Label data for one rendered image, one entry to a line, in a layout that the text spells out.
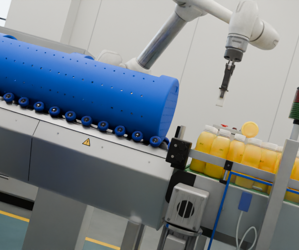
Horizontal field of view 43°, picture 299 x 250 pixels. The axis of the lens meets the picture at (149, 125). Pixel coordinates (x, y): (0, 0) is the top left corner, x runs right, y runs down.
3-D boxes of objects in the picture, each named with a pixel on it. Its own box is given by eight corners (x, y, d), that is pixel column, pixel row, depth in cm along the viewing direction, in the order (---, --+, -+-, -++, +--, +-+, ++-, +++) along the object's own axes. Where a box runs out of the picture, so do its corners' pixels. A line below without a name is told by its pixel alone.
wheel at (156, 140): (151, 136, 151) (151, 133, 149) (162, 140, 150) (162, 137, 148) (148, 145, 148) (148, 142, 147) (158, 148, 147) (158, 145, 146)
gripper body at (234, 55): (225, 51, 161) (220, 72, 161) (225, 46, 153) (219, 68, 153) (243, 55, 160) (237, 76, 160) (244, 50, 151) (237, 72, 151)
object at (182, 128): (172, 153, 162) (181, 125, 162) (178, 154, 162) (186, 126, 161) (169, 154, 152) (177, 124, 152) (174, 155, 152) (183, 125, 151)
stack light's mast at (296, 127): (281, 137, 117) (295, 88, 116) (302, 143, 115) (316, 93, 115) (283, 137, 111) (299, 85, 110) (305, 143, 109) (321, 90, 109)
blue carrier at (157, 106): (4, 93, 192) (17, 38, 190) (166, 142, 173) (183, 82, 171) (-36, 89, 165) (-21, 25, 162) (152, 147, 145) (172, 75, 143)
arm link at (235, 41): (227, 31, 153) (223, 46, 153) (250, 36, 151) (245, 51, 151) (227, 37, 162) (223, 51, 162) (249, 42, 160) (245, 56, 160)
